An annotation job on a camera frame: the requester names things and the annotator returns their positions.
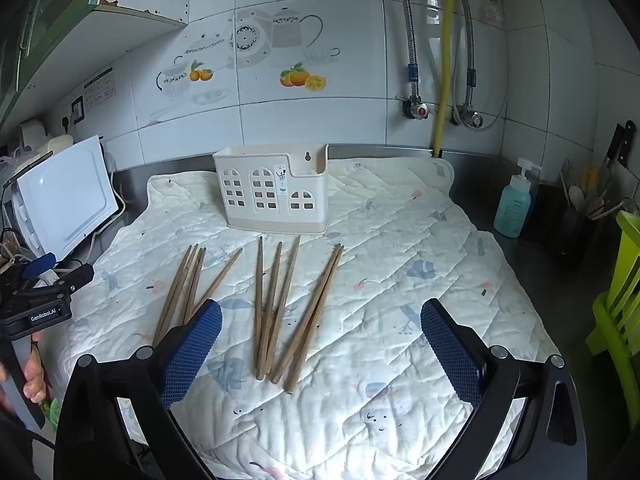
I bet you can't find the dark holder with cooking spoons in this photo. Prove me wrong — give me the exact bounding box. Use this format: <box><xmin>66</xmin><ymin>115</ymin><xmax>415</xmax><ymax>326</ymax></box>
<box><xmin>559</xmin><ymin>159</ymin><xmax>633</xmax><ymax>263</ymax></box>

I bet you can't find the metal valve with red knob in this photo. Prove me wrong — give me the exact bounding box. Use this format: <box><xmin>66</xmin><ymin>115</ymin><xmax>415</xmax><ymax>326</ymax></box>
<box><xmin>397</xmin><ymin>94</ymin><xmax>432</xmax><ymax>121</ymax></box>

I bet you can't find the row of wooden chopsticks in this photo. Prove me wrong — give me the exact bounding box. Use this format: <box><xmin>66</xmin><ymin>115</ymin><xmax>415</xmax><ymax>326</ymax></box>
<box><xmin>151</xmin><ymin>235</ymin><xmax>346</xmax><ymax>395</ymax></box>

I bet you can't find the green plastic rack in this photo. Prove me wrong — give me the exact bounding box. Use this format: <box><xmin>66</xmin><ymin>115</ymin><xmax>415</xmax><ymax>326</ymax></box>
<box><xmin>586</xmin><ymin>210</ymin><xmax>640</xmax><ymax>413</ymax></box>

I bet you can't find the green wall cabinet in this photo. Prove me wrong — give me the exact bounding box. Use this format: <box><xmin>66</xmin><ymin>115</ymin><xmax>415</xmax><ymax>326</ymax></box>
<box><xmin>0</xmin><ymin>0</ymin><xmax>110</xmax><ymax>128</ymax></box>

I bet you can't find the person's left hand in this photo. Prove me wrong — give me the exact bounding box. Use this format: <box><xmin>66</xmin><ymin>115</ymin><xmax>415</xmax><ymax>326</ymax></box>
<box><xmin>0</xmin><ymin>342</ymin><xmax>50</xmax><ymax>404</ymax></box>

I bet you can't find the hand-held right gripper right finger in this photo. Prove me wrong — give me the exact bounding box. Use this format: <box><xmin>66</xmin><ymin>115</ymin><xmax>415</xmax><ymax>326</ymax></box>
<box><xmin>421</xmin><ymin>298</ymin><xmax>589</xmax><ymax>480</ymax></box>

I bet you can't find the braided metal hose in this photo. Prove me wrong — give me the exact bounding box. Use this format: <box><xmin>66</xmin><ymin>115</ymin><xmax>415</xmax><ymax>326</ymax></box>
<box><xmin>391</xmin><ymin>0</ymin><xmax>422</xmax><ymax>102</ymax></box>
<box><xmin>459</xmin><ymin>0</ymin><xmax>482</xmax><ymax>111</ymax></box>

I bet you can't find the white countertop appliance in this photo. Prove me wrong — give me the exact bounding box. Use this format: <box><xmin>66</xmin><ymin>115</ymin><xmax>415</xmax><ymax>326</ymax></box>
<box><xmin>9</xmin><ymin>134</ymin><xmax>121</xmax><ymax>262</ymax></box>

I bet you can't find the white power cable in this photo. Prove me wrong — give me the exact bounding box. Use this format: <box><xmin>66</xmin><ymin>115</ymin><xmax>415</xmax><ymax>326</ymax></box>
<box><xmin>85</xmin><ymin>152</ymin><xmax>127</xmax><ymax>263</ymax></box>

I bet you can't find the teal soap dispenser bottle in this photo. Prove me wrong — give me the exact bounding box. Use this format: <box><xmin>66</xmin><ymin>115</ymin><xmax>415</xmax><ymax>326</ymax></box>
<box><xmin>493</xmin><ymin>158</ymin><xmax>544</xmax><ymax>239</ymax></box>

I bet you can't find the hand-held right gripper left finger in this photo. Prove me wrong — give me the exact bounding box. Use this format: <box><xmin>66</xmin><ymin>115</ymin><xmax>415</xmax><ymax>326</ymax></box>
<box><xmin>54</xmin><ymin>299</ymin><xmax>223</xmax><ymax>480</ymax></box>

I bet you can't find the white plastic utensil holder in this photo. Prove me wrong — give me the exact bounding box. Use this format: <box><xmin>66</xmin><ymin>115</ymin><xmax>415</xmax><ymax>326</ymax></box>
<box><xmin>213</xmin><ymin>143</ymin><xmax>330</xmax><ymax>235</ymax></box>

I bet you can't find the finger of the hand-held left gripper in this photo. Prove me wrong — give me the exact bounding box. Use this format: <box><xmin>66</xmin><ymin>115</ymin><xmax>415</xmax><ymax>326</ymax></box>
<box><xmin>21</xmin><ymin>253</ymin><xmax>57</xmax><ymax>279</ymax></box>
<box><xmin>50</xmin><ymin>263</ymin><xmax>95</xmax><ymax>295</ymax></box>

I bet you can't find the white quilted printed mat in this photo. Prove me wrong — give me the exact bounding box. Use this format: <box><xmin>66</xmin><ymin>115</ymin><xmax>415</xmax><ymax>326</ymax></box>
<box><xmin>42</xmin><ymin>156</ymin><xmax>568</xmax><ymax>480</ymax></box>

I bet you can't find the black handled knife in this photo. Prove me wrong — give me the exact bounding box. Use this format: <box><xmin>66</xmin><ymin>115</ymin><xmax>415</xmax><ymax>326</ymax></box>
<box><xmin>604</xmin><ymin>120</ymin><xmax>637</xmax><ymax>167</ymax></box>

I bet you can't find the wall label sticker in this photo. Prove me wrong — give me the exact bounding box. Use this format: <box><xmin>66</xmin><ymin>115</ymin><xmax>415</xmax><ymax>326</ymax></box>
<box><xmin>83</xmin><ymin>70</ymin><xmax>117</xmax><ymax>109</ymax></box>

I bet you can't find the metal water valve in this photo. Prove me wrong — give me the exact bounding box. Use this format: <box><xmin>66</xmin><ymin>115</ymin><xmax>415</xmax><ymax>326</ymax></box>
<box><xmin>451</xmin><ymin>104</ymin><xmax>485</xmax><ymax>131</ymax></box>

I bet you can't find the yellow gas pipe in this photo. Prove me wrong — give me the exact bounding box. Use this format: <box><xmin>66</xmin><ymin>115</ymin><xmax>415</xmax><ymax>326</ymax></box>
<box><xmin>430</xmin><ymin>0</ymin><xmax>459</xmax><ymax>157</ymax></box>

